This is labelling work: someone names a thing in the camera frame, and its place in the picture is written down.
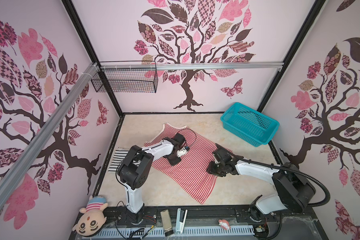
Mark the silver rectangular block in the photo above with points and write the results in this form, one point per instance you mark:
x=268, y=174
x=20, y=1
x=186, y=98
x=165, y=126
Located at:
x=167, y=223

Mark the aluminium rail back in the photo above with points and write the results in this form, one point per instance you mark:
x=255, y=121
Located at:
x=199, y=66

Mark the red white teeth toy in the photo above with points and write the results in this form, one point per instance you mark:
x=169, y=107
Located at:
x=224, y=224

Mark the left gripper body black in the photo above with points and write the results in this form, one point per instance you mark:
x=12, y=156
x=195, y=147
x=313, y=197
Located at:
x=173, y=159

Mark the black wire basket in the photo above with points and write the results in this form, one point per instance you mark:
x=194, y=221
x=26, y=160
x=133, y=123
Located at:
x=126, y=77

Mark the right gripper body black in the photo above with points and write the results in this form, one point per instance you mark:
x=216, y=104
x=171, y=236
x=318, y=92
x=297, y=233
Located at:
x=216, y=168

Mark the plush doll head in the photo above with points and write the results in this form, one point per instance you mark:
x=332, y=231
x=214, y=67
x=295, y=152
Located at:
x=93, y=217

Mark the black white striped tank top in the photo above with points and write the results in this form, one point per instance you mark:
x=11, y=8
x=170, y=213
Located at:
x=116, y=159

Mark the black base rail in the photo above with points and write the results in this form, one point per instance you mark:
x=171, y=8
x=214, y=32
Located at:
x=152, y=215

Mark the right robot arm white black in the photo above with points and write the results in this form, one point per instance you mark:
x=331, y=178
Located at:
x=293, y=191

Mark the aluminium rail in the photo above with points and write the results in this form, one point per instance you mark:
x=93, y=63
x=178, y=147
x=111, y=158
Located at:
x=199, y=66
x=15, y=174

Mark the white stapler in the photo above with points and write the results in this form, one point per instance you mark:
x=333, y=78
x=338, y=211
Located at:
x=180, y=221

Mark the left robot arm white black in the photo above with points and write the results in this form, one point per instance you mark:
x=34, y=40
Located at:
x=134, y=170

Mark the teal plastic basket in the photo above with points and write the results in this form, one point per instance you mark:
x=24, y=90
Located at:
x=249, y=125

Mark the red white striped tank top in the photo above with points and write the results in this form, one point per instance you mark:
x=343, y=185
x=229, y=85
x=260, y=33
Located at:
x=191, y=173

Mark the aluminium rail left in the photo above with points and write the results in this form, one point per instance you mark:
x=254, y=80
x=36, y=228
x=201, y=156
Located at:
x=15, y=174

